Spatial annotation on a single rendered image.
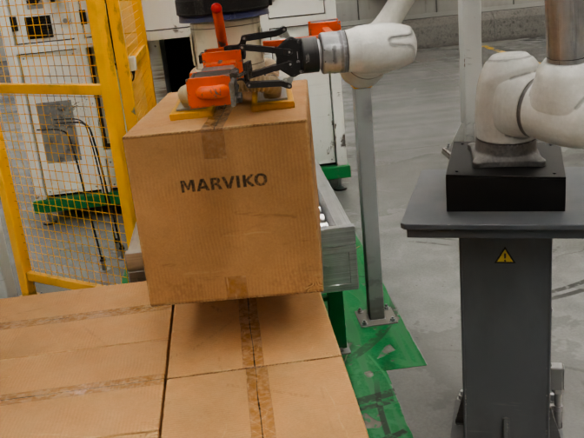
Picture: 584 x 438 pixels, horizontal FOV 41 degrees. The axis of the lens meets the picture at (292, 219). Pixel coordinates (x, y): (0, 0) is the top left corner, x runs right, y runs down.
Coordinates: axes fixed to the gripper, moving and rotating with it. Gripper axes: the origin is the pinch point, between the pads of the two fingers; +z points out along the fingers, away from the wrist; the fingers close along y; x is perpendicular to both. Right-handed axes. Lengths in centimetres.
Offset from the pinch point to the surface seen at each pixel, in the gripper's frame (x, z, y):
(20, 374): -2, 55, 66
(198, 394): -22, 14, 66
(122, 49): 177, 43, 10
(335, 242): 54, -28, 63
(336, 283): 54, -27, 77
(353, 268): 54, -32, 73
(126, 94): 177, 44, 30
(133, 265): 54, 34, 63
